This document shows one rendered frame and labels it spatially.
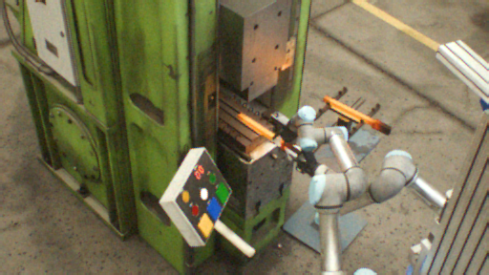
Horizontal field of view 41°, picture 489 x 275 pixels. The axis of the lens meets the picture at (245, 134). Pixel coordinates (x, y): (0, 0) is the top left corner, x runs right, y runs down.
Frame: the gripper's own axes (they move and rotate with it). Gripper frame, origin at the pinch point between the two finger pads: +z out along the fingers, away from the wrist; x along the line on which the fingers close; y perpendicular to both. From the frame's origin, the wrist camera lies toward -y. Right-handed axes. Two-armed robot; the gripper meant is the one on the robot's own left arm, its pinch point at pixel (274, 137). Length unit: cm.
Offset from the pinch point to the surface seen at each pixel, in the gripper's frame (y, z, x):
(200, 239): 18, -8, -68
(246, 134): -10.2, 8.2, -6.5
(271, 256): 52, 87, 4
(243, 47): -36, -49, -17
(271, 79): -21.8, -23.2, 3.3
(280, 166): 12.6, 26.8, 9.8
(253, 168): 5.7, 14.0, -12.1
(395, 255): 98, 61, 60
